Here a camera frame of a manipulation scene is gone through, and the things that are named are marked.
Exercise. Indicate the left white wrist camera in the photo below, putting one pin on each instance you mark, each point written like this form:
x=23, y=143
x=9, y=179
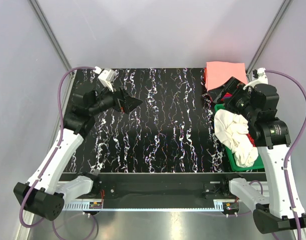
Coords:
x=106, y=77

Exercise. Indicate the left aluminium frame post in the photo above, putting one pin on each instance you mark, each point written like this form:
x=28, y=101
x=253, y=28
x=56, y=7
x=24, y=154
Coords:
x=37, y=9

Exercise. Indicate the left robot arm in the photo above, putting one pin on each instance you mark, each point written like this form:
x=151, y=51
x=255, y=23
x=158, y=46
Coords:
x=41, y=194

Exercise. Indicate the white slotted cable duct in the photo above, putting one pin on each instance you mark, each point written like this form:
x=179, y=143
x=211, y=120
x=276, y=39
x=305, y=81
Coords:
x=110, y=206

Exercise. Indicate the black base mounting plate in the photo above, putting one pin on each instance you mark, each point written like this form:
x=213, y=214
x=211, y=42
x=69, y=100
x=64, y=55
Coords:
x=162, y=188

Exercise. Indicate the right aluminium frame post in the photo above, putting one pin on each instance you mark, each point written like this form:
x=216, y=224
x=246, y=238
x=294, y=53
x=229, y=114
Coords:
x=273, y=26

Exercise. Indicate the white t shirt red print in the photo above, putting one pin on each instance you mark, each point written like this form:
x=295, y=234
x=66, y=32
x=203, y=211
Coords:
x=238, y=135

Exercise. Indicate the aluminium frame post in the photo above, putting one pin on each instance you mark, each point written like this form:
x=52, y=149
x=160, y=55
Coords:
x=37, y=9
x=273, y=26

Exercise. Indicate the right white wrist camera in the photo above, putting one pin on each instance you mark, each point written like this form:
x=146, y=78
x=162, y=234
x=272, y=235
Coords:
x=258, y=77

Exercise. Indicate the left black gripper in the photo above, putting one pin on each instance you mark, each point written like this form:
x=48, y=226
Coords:
x=121, y=103

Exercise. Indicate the green plastic bin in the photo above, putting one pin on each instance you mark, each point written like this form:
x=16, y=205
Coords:
x=243, y=163

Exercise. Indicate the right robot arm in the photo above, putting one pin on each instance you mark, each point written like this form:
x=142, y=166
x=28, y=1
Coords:
x=249, y=127

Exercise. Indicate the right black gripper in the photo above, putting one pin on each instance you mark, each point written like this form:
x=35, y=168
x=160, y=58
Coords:
x=234, y=85

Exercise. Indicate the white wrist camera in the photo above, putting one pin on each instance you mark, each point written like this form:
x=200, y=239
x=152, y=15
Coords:
x=106, y=77
x=258, y=77

